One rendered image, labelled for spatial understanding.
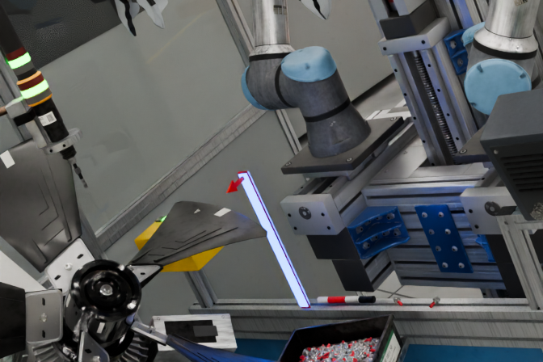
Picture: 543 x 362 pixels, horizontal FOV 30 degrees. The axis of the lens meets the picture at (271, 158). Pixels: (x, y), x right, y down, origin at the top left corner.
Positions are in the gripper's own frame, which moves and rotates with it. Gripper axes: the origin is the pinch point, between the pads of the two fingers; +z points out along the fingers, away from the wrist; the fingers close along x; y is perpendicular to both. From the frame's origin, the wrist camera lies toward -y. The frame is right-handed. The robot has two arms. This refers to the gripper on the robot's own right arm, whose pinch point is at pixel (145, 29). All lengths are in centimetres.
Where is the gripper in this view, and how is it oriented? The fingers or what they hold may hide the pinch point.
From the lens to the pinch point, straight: 222.3
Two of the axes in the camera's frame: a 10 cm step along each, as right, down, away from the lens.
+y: 5.4, -5.0, 6.8
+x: -7.5, 0.9, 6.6
